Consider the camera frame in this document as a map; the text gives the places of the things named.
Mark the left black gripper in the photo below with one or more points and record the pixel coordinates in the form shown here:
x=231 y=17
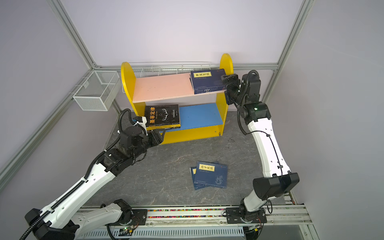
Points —
x=155 y=137

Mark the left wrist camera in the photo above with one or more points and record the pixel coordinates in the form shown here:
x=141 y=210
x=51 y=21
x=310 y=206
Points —
x=141 y=122

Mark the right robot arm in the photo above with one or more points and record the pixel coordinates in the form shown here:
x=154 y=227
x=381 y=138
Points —
x=254 y=118

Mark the white wire rack basket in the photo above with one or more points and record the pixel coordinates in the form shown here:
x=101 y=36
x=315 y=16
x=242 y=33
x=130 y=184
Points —
x=142 y=70

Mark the white vented cable duct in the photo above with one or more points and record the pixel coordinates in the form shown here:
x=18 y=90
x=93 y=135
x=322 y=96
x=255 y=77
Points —
x=169 y=233

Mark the white mesh box basket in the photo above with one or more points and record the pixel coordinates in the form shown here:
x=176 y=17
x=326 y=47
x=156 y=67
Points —
x=98 y=91

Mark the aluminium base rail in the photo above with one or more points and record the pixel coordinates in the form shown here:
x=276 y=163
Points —
x=186 y=213

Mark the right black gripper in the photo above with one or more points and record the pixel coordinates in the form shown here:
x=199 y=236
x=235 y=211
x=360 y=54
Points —
x=239 y=85

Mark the navy book large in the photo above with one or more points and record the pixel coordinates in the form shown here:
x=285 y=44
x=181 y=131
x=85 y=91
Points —
x=204 y=80

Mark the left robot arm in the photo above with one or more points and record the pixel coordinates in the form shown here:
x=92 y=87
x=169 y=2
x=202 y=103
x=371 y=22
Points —
x=59 y=220

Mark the yellow bookshelf pink blue shelves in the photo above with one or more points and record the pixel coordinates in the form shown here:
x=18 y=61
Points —
x=197 y=121

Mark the yellow cartoon boy book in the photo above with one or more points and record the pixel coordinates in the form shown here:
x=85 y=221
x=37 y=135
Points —
x=165 y=127

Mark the black yellow title book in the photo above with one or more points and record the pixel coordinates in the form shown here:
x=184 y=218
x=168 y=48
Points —
x=162 y=115

